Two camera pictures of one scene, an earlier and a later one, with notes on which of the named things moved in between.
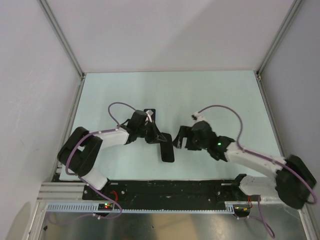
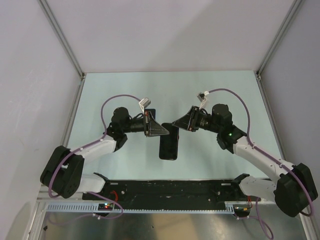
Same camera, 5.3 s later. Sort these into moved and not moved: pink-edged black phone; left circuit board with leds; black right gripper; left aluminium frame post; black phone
Moved: pink-edged black phone; black right gripper
Not moved: black phone; left circuit board with leds; left aluminium frame post
